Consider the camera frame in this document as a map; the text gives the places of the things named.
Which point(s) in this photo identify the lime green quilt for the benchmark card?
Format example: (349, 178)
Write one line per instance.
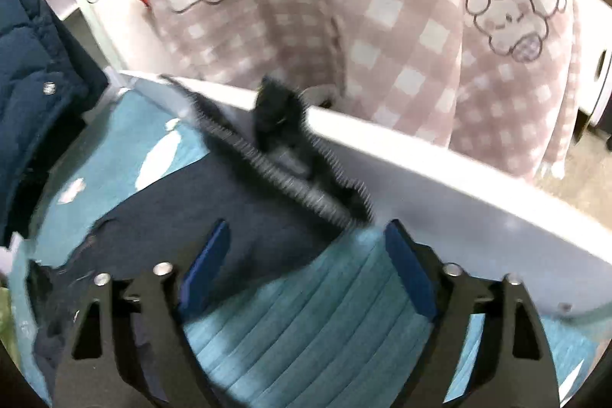
(5, 326)

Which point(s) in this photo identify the teal printed blanket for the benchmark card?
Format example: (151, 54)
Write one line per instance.
(296, 341)

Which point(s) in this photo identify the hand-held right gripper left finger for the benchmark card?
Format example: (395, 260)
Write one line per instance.
(205, 264)

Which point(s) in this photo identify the blue puffer jacket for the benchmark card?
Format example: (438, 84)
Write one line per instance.
(33, 92)

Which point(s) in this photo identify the person in pink checked pyjamas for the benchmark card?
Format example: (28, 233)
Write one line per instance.
(382, 30)

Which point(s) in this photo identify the brown and white furniture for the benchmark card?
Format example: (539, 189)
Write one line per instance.
(597, 68)

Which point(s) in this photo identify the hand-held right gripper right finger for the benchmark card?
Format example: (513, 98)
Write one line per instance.
(406, 269)

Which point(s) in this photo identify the dark navy zip garment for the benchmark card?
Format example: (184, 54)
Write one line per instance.
(224, 197)

